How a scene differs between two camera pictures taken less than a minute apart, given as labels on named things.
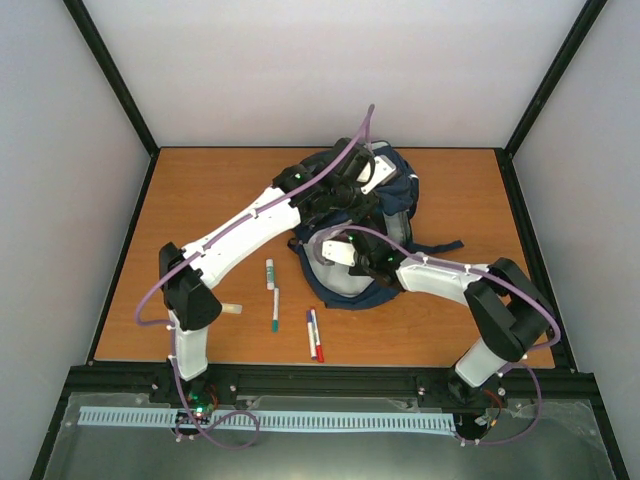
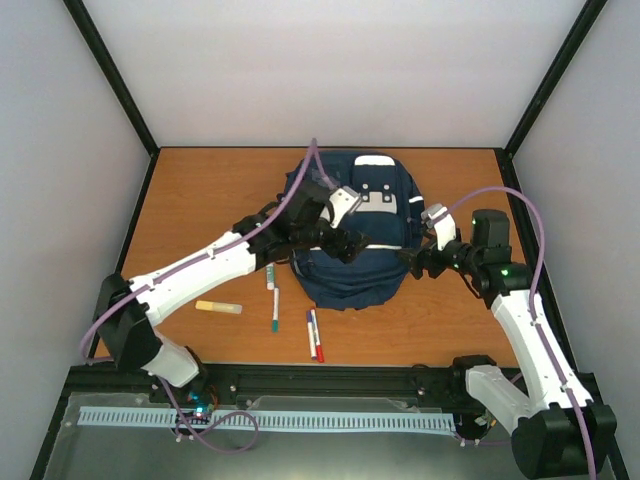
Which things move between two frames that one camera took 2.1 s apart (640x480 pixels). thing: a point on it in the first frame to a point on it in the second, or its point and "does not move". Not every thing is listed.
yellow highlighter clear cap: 232,308 does not move
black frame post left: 115,83 does not move
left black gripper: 361,214 to 352,248
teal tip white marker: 275,310 does not move
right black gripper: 353,273 to 419,260
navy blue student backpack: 391,220 does not move
